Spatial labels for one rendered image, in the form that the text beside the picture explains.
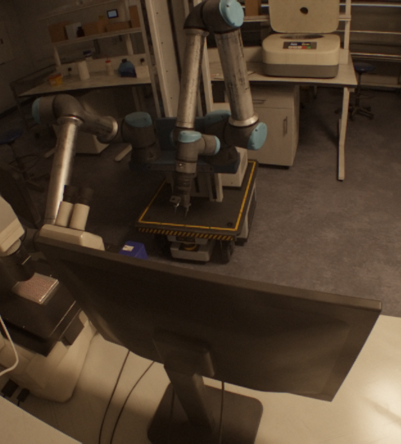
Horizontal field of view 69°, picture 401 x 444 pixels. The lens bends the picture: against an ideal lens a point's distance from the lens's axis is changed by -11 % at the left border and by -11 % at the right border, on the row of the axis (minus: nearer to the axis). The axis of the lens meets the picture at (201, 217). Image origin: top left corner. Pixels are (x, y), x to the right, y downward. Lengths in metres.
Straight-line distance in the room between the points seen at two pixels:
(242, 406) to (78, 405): 0.44
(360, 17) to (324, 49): 2.32
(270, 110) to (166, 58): 1.25
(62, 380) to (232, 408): 0.46
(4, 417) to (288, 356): 0.37
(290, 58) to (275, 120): 0.57
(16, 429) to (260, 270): 1.91
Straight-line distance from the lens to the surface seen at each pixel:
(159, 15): 1.92
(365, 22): 4.99
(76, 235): 0.96
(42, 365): 0.94
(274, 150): 3.04
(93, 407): 0.97
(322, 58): 2.69
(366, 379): 0.96
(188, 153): 1.32
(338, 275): 2.18
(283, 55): 2.71
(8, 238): 0.82
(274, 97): 2.85
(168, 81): 1.97
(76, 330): 1.00
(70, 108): 1.40
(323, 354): 0.50
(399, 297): 2.18
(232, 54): 1.46
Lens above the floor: 1.59
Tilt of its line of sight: 37 degrees down
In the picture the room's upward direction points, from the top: 9 degrees counter-clockwise
